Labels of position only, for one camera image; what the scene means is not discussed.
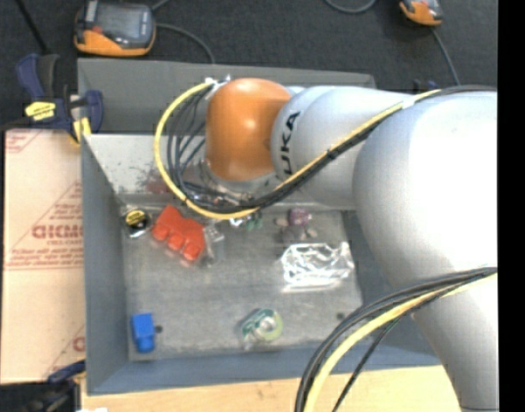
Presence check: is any black and yellow round case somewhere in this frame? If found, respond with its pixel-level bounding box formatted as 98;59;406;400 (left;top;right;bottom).
122;207;153;239

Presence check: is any clear plastic packet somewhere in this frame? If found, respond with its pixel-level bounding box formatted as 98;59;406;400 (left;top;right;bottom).
280;240;356;294

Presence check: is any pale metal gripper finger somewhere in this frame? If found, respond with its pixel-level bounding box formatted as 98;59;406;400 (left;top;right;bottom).
204;224;226;268

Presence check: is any green and yellow ring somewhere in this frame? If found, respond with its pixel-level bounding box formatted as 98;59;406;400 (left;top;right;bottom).
239;308;285;350

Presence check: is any red plastic toy block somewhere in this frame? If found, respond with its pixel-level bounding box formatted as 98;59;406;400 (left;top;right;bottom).
149;203;206;268

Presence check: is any brown cardboard board red print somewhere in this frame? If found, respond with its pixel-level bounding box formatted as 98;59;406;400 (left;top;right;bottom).
0;127;88;385

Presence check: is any blue plastic block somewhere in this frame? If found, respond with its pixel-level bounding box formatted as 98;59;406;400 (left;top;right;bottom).
130;312;157;354

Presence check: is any grey metal bin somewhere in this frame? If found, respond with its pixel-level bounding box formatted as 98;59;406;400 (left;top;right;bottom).
76;58;440;397

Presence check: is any purple toy figure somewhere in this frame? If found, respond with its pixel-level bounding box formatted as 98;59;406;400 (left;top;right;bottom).
274;207;319;245

